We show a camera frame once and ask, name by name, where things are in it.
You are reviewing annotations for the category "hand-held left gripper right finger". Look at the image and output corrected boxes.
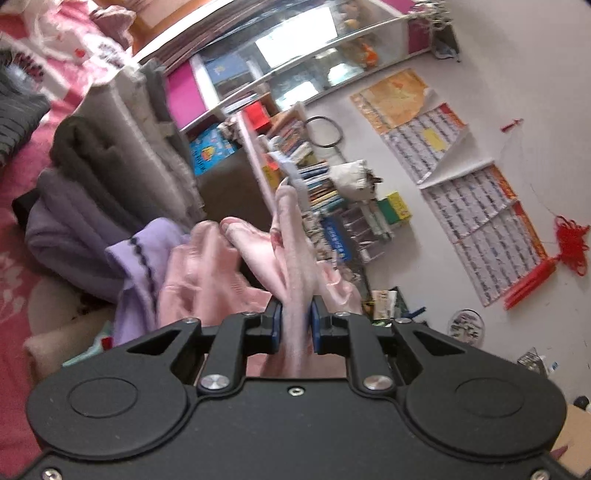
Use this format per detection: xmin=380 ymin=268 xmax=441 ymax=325
xmin=309 ymin=296 xmax=469 ymax=398

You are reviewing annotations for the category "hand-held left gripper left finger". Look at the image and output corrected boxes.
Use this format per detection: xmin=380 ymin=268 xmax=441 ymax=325
xmin=121 ymin=299 xmax=283 ymax=397

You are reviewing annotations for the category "pink printed shirt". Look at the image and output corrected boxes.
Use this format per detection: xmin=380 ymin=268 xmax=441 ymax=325
xmin=157 ymin=179 xmax=365 ymax=379

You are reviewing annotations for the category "row of books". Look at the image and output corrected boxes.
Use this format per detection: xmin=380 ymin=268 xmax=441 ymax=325
xmin=265 ymin=117 xmax=352 ymax=222

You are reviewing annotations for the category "green yellow box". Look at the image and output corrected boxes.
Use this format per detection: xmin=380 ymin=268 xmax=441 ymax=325
xmin=376 ymin=191 xmax=411 ymax=225

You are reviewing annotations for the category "lilac garment with black trim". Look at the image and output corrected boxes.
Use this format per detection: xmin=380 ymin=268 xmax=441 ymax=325
xmin=105 ymin=218 xmax=191 ymax=347

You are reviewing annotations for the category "white crumpled bag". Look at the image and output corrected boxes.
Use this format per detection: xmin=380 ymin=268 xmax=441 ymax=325
xmin=328 ymin=159 xmax=384 ymax=202

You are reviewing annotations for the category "teal folded garment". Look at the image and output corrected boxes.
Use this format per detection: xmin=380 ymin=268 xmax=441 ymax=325
xmin=65 ymin=320 xmax=115 ymax=365

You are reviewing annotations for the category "blue picture book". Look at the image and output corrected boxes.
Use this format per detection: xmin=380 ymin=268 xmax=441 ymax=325
xmin=189 ymin=124 xmax=241 ymax=177

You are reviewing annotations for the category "red box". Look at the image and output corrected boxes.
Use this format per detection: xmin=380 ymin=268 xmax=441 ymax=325
xmin=242 ymin=102 xmax=273 ymax=132

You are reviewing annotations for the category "tan folded blanket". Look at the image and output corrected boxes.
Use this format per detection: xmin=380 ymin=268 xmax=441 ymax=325
xmin=23 ymin=318 xmax=114 ymax=384

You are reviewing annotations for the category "dark grey folded garment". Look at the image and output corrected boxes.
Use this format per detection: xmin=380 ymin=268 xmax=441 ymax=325
xmin=50 ymin=113 xmax=163 ymax=222

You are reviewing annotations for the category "glass door bookshelf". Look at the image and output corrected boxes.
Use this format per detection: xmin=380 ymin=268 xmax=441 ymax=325
xmin=134 ymin=0 xmax=458 ymax=324

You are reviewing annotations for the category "pink floral blanket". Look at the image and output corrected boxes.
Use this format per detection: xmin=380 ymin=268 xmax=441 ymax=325
xmin=0 ymin=0 xmax=134 ymax=462

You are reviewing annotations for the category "red knot ornament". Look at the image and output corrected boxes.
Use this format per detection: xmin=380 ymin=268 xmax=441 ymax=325
xmin=503 ymin=215 xmax=591 ymax=311

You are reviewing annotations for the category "black folded garment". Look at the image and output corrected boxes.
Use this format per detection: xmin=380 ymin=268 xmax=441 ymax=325
xmin=11 ymin=188 xmax=43 ymax=228

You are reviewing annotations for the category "cardboard box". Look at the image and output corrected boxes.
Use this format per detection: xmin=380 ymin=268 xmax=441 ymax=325
xmin=551 ymin=404 xmax=591 ymax=462

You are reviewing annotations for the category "dark striped folded garment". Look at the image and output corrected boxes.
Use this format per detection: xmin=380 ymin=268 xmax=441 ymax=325
xmin=0 ymin=69 xmax=51 ymax=167

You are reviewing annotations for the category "white pink crumpled cloth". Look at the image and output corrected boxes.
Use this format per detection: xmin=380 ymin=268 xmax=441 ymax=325
xmin=23 ymin=0 xmax=89 ymax=61

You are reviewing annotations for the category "round wall sticker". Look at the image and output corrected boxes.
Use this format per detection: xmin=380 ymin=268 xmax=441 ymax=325
xmin=445 ymin=309 xmax=485 ymax=347

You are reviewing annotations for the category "wall calendar sheet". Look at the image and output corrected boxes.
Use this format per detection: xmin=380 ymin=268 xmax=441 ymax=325
xmin=381 ymin=104 xmax=495 ymax=185
xmin=420 ymin=164 xmax=550 ymax=308

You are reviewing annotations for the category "black ring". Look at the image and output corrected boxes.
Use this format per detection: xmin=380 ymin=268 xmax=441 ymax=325
xmin=302 ymin=117 xmax=345 ymax=149

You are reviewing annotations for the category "orange wall poster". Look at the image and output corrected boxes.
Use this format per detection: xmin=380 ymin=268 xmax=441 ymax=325
xmin=350 ymin=68 xmax=437 ymax=136

